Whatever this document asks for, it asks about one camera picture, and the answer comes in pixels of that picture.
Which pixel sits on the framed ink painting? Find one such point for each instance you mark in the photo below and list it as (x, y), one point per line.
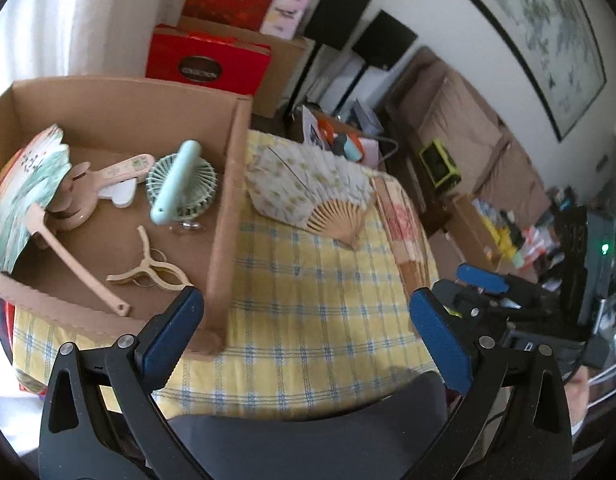
(548, 35)

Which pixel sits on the tan red-printed folded fan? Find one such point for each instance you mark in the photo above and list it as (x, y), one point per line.
(398, 220)

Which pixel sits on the lime green black device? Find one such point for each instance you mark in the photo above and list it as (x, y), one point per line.
(438, 162)

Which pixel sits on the white cloud-shaped stand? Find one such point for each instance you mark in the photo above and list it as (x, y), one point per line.
(119, 195)

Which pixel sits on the white curtain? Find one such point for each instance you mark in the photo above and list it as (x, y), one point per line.
(63, 10)

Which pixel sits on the beige plastic clip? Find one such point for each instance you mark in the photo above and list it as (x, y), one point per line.
(148, 271)

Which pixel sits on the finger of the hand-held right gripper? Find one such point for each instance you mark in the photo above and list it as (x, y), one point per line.
(480, 278)
(488, 312)

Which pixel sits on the white floral folding fan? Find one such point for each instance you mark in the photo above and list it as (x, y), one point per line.
(298, 180)

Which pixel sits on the brown cardboard box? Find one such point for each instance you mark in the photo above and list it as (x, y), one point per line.
(113, 125)

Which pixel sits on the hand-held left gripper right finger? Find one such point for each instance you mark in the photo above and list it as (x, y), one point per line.
(438, 340)

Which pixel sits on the mint green handheld fan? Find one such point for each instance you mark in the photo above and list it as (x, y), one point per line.
(183, 175)

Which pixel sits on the green orange painted round fan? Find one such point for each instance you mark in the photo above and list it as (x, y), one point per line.
(23, 195)

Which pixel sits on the person's right forearm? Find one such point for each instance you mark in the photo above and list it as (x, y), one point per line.
(578, 400)

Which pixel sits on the large brown carton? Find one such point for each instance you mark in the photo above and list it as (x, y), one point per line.
(288, 70)

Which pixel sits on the brown carton of packets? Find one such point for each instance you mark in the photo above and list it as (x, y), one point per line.
(468, 220)

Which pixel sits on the yellow checkered tablecloth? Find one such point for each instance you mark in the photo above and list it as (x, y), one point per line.
(298, 285)

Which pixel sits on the pink box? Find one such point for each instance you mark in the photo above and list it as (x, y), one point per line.
(285, 10)

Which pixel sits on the black panel on stand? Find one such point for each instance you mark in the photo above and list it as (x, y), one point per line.
(385, 40)
(338, 12)

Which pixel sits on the open carton of small items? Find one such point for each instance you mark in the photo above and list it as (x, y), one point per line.
(338, 135)

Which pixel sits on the white flat panel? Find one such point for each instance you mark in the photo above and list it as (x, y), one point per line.
(348, 80)

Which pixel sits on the pink handheld electric fan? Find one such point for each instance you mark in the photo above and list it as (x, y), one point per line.
(113, 172)

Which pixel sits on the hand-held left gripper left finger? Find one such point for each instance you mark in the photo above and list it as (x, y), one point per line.
(173, 330)

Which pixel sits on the brown sofa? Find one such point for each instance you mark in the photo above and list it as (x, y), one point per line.
(463, 115)

